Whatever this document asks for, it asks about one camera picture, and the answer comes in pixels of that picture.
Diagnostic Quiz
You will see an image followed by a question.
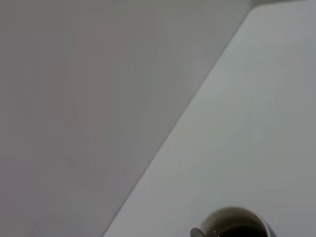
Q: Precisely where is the dark grey ceramic cup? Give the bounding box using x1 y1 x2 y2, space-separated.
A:
201 206 278 237

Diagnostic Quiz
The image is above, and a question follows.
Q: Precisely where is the pink handled metal spoon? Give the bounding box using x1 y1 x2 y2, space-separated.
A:
190 227 205 237

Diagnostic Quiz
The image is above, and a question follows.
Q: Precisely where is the dark coffee liquid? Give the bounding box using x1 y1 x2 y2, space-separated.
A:
212 223 269 237

